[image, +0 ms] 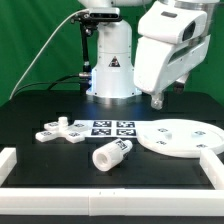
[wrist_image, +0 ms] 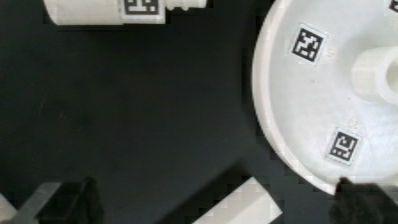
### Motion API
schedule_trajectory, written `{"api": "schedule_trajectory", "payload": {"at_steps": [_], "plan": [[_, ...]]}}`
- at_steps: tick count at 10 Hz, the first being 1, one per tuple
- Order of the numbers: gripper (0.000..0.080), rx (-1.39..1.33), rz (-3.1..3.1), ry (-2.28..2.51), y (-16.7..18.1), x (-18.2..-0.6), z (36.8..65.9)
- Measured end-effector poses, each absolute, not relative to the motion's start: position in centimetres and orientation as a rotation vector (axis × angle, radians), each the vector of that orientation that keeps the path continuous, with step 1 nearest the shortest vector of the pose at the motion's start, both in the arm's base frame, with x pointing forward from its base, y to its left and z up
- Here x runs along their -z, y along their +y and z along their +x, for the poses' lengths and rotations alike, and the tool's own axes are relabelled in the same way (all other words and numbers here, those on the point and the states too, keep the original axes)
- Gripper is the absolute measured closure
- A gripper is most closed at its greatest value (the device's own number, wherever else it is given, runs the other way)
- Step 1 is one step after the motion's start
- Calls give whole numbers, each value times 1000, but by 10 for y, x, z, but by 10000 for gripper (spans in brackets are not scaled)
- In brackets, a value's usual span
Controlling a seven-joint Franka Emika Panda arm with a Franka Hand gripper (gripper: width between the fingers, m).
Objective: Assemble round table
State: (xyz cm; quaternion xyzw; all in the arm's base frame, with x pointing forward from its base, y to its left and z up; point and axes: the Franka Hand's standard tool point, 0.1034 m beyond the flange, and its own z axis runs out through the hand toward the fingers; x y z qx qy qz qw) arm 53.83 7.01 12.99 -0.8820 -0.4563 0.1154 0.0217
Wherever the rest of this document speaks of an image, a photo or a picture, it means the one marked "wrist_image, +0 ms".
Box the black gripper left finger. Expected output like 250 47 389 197
7 176 104 224

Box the white round table top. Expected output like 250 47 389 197
252 0 398 193

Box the white cylindrical table leg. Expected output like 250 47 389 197
42 0 208 25

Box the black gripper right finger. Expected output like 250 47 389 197
328 178 398 224

